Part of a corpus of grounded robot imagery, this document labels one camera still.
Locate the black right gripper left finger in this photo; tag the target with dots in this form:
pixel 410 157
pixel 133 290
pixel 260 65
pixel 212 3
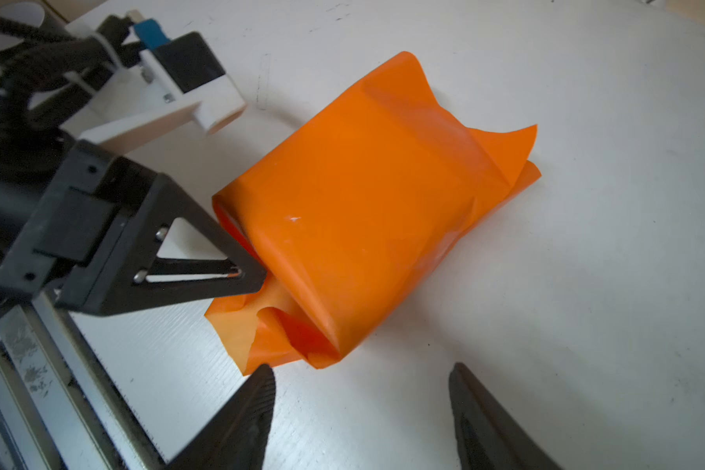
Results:
pixel 237 436

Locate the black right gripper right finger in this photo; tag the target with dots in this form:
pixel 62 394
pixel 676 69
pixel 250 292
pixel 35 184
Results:
pixel 487 437

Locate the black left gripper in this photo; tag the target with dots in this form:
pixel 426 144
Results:
pixel 95 235

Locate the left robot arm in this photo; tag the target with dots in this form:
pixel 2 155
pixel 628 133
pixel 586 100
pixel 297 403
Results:
pixel 42 87

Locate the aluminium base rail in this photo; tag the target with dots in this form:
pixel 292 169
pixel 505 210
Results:
pixel 59 408

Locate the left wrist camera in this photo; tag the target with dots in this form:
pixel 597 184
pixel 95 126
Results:
pixel 164 88

